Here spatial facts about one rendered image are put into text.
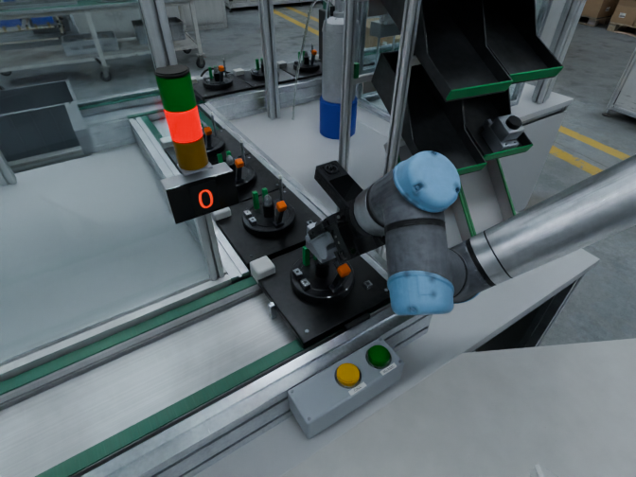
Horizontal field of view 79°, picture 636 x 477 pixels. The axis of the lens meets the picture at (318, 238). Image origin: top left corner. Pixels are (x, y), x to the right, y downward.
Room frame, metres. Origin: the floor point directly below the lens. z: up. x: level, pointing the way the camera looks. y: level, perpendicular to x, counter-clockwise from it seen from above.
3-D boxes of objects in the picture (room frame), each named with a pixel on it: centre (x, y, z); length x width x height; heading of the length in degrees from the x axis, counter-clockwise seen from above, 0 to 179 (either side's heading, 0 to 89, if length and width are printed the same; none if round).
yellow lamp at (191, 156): (0.59, 0.21, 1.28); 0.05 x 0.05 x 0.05
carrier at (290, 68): (2.14, 0.06, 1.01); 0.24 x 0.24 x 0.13; 33
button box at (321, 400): (0.37, -0.05, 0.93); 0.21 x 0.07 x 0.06; 123
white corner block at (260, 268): (0.62, 0.13, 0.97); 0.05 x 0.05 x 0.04; 33
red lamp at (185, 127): (0.59, 0.21, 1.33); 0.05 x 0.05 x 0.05
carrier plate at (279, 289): (0.59, -0.01, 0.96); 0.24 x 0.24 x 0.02; 33
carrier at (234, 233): (0.81, 0.13, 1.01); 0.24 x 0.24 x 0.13; 33
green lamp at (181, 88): (0.59, 0.21, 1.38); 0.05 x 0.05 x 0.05
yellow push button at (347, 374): (0.37, -0.05, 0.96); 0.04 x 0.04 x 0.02
